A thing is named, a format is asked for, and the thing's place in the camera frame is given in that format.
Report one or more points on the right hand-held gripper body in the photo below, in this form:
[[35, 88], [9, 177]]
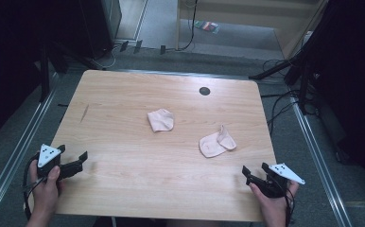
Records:
[[278, 184]]

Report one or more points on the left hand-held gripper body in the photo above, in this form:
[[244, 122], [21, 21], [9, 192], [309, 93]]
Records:
[[46, 156]]

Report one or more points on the pink sock with raised cuff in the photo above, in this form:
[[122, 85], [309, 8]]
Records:
[[213, 145]]

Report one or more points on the person's right hand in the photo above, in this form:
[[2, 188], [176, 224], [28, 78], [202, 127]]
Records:
[[275, 208]]

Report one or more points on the person's left hand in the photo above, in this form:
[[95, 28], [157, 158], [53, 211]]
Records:
[[45, 195]]

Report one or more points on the black upright stand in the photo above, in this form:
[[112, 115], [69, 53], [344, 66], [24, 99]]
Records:
[[44, 75]]

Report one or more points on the dark curtain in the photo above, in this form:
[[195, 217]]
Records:
[[354, 78], [10, 63]]

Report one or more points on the black round table grommet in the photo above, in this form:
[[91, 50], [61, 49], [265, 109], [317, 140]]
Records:
[[204, 91]]

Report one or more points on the black metal stand with legs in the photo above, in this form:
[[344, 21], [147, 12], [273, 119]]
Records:
[[275, 67]]

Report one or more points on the black plug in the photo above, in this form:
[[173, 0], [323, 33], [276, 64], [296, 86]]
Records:
[[124, 46], [138, 46], [162, 49]]

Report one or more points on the black cabinet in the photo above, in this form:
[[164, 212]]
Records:
[[98, 25]]

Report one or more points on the colourful packet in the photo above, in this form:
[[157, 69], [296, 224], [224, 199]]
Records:
[[207, 26]]

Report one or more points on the metal floor rail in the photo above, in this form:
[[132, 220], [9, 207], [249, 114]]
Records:
[[317, 157], [18, 151]]

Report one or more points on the beige wooden furniture frame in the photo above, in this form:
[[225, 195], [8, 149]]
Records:
[[250, 14]]

